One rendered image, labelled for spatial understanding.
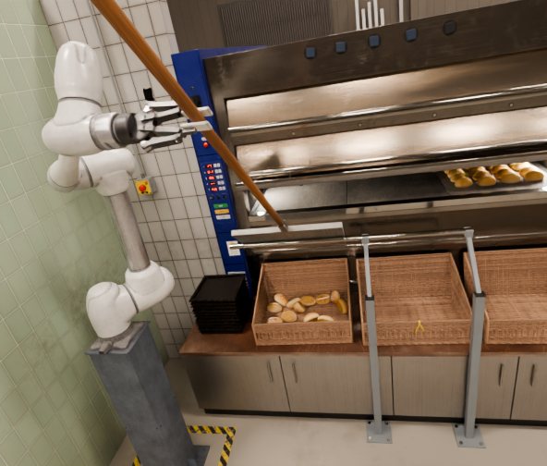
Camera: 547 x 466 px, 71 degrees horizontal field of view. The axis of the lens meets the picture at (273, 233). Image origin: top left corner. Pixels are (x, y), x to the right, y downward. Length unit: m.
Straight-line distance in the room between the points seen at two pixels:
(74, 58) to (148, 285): 1.04
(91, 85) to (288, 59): 1.24
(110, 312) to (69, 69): 1.05
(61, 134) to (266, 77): 1.31
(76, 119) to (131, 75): 1.37
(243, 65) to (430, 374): 1.90
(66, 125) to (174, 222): 1.59
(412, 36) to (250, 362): 1.89
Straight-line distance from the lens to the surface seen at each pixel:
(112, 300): 1.81
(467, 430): 2.55
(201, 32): 10.20
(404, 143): 2.20
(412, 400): 2.43
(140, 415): 2.16
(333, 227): 1.82
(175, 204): 2.53
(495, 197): 2.41
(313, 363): 2.25
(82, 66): 1.14
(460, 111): 2.22
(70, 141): 1.09
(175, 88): 0.86
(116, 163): 1.64
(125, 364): 1.93
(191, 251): 2.64
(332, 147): 2.19
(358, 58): 2.12
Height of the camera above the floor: 2.06
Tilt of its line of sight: 25 degrees down
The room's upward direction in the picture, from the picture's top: 10 degrees counter-clockwise
